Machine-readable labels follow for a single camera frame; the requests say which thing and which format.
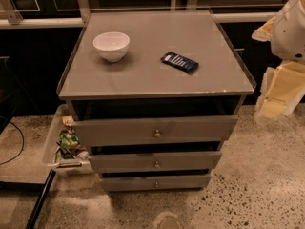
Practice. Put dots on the white ceramic bowl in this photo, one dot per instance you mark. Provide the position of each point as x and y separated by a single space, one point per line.
112 46

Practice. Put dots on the grey top drawer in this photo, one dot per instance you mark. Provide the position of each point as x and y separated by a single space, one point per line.
136 131

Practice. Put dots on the dark blue snack packet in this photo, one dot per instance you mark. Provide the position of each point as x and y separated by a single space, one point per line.
179 62

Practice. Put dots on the grey bottom drawer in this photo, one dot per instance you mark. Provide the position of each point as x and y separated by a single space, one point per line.
155 183

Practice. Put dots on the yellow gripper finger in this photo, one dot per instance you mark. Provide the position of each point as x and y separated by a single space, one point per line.
281 90

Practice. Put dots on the white metal railing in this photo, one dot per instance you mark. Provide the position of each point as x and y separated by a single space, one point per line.
76 13

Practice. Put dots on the grey drawer cabinet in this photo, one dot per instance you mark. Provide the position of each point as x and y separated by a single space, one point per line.
140 85

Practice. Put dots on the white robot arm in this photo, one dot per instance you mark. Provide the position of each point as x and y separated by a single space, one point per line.
286 32

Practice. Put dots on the grey drawer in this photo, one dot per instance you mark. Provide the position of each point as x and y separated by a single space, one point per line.
155 183
175 161
136 131

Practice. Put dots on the black metal floor bar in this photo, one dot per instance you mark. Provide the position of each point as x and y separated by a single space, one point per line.
40 201

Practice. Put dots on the green snack bag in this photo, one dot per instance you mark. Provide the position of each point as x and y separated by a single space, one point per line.
68 140

